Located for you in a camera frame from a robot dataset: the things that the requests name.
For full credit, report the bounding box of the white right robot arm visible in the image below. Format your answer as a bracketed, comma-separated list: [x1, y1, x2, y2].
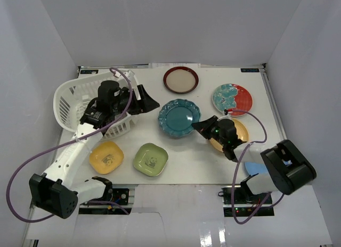
[192, 116, 317, 204]

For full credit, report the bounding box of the green square panda dish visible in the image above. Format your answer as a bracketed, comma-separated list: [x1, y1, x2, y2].
[133, 143, 168, 177]

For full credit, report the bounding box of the yellow square panda dish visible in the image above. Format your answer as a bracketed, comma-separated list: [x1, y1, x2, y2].
[89, 141, 124, 175]

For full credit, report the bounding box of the white plastic dish bin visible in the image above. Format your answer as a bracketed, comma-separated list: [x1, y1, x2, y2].
[53, 68, 138, 140]

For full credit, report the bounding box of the light blue plate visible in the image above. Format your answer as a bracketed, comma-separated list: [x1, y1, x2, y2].
[244, 162, 268, 176]

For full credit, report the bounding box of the teal scalloped plate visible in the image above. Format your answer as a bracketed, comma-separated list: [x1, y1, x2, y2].
[158, 99, 201, 138]

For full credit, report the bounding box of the pale orange round plate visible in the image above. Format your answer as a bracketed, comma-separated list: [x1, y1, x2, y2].
[209, 118, 249, 152]

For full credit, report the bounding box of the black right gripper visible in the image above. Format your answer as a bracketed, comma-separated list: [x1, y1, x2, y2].
[192, 116, 226, 147]

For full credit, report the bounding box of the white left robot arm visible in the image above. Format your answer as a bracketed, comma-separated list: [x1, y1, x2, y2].
[29, 80, 160, 219]

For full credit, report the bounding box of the dark red rimmed plate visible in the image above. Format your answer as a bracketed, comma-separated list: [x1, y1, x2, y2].
[163, 66, 199, 95]

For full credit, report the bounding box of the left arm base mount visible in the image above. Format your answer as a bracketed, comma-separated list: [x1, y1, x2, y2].
[78, 187, 135, 215]

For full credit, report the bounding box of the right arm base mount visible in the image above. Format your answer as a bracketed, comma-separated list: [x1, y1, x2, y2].
[217, 186, 274, 218]

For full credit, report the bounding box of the red and teal floral plate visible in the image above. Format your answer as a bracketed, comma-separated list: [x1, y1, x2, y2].
[212, 84, 253, 113]

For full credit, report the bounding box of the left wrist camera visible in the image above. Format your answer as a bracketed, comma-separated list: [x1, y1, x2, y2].
[124, 70, 140, 90]

